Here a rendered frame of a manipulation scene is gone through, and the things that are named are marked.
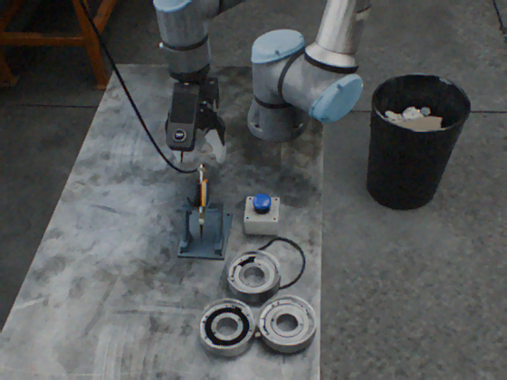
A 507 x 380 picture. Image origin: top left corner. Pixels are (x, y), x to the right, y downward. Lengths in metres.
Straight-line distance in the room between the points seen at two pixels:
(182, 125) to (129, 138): 0.53
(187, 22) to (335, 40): 0.40
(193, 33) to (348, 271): 1.40
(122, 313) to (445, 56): 2.50
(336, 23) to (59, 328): 0.80
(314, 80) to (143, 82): 0.59
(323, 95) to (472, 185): 1.42
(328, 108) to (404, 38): 2.17
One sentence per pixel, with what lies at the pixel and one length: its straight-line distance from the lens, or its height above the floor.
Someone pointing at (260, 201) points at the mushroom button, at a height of 0.87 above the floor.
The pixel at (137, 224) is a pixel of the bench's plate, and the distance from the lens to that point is 1.27.
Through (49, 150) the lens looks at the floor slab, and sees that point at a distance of 2.84.
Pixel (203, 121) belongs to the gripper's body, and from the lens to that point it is 1.03.
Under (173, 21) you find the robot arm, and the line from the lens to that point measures 0.92.
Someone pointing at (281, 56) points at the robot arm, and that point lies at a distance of 1.30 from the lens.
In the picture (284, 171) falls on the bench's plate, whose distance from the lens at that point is 1.34.
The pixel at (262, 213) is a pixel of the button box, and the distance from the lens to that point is 1.19.
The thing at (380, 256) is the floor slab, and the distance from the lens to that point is 2.22.
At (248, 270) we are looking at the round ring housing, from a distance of 1.13.
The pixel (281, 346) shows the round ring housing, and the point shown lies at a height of 0.83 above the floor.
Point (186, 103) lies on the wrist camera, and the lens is 0.98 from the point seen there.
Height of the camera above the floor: 1.72
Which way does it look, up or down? 50 degrees down
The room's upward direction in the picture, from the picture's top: 6 degrees counter-clockwise
